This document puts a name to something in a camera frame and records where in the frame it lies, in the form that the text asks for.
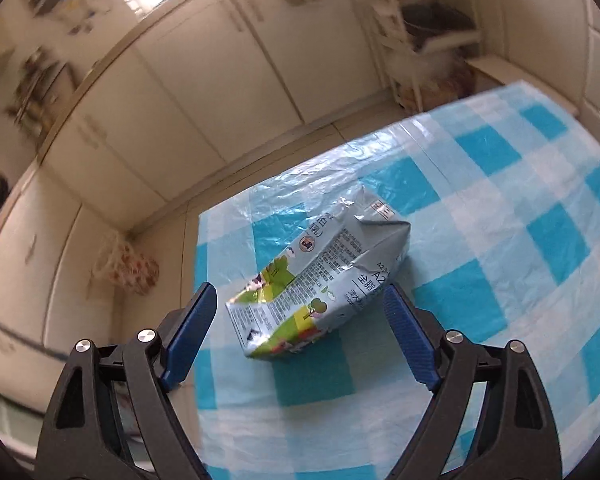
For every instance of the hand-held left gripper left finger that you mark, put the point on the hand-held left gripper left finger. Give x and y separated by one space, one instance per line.
192 330

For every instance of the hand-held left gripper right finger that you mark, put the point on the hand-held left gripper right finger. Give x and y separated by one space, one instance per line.
407 340

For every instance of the crushed milk carton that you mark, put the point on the crushed milk carton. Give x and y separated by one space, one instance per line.
330 270

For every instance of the red patterned plastic bag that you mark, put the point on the red patterned plastic bag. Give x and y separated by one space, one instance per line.
130 270

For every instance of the blue checkered tablecloth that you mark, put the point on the blue checkered tablecloth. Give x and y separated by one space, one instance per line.
505 210

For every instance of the cream kitchen cabinets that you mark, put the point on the cream kitchen cabinets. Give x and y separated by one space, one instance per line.
180 85

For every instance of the clear plastic bag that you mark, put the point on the clear plastic bag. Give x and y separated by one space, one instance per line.
430 70

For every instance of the small wooden stool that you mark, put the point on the small wooden stool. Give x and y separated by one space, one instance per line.
500 67

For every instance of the blurred dark utensils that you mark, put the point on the blurred dark utensils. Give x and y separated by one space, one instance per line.
42 80

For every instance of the dark frying pan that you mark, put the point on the dark frying pan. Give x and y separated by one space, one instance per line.
435 22

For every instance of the white corner shelf rack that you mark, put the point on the white corner shelf rack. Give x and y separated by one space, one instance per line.
380 20

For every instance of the cream tall cabinet doors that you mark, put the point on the cream tall cabinet doors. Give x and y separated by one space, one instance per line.
545 10

